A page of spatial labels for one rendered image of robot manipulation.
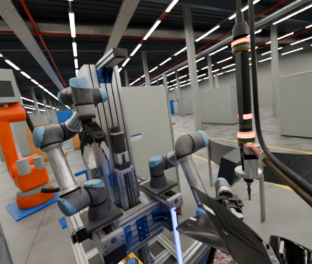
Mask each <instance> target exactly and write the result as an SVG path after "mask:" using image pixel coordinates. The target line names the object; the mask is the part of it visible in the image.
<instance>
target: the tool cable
mask: <svg viewBox="0 0 312 264"><path fill-rule="evenodd" d="M236 9H237V11H239V10H241V0H236ZM248 10H249V30H250V51H251V70H252V90H253V106H254V119H255V128H256V133H257V138H258V140H259V143H260V146H261V148H262V150H263V151H261V153H260V154H259V162H260V163H261V164H262V165H263V166H266V165H265V164H264V163H263V159H264V158H266V157H268V158H270V159H271V161H272V162H274V163H275V164H276V165H277V166H278V167H279V168H280V169H281V170H282V171H283V172H285V173H286V174H287V175H288V176H289V177H290V178H292V179H293V180H294V181H295V182H296V183H297V184H299V185H300V186H301V187H302V188H303V189H305V190H306V191H307V192H308V193H309V194H311V195H312V185H311V184H310V183H308V182H307V181H306V180H304V179H303V178H302V177H300V176H299V175H298V174H296V173H295V172H294V171H292V170H291V169H290V168H289V167H287V166H286V165H284V164H283V163H282V162H281V161H279V160H278V159H277V158H276V157H275V156H274V155H273V154H272V153H271V152H270V151H269V149H268V148H267V146H266V144H265V142H264V139H263V136H262V131H261V124H260V114H259V99H258V89H257V68H256V46H255V24H254V3H253V0H248ZM266 167H267V166H266Z"/></svg>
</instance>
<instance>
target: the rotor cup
mask: <svg viewBox="0 0 312 264"><path fill-rule="evenodd" d="M281 241H284V247H283V253H280V252H279V250H280V246H281ZM268 244H269V245H270V246H271V247H272V249H273V251H274V253H275V255H276V257H277V259H278V262H279V264H306V263H309V264H312V250H310V249H308V248H306V247H304V246H302V245H300V244H298V243H296V242H294V241H291V240H289V239H286V238H284V237H281V236H277V235H271V236H270V238H269V241H268Z"/></svg>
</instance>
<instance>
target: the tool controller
mask: <svg viewBox="0 0 312 264"><path fill-rule="evenodd" d="M241 165H242V164H241V157H240V148H235V149H233V150H232V151H230V152H229V153H227V154H226V155H224V156H223V157H221V161H220V167H219V172H218V177H217V178H224V179H226V181H227V182H228V184H229V185H230V186H231V185H232V184H234V183H235V182H238V181H239V180H241V177H239V176H237V175H236V174H235V168H236V167H238V166H241Z"/></svg>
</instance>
